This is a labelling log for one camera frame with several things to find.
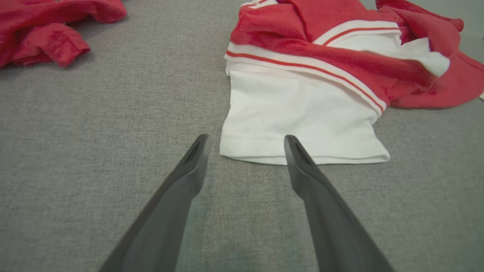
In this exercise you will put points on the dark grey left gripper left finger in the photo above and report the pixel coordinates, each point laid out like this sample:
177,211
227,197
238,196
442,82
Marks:
162,226

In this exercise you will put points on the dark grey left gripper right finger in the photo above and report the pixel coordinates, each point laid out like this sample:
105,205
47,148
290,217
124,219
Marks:
336,226

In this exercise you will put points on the red jersey with striped trim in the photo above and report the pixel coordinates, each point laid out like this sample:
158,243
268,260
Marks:
295,113

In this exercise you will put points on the red Bulls garment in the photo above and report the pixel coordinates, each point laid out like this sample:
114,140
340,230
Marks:
38,34

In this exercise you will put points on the grey fabric sofa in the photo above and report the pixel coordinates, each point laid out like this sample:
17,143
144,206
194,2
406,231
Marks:
113,151

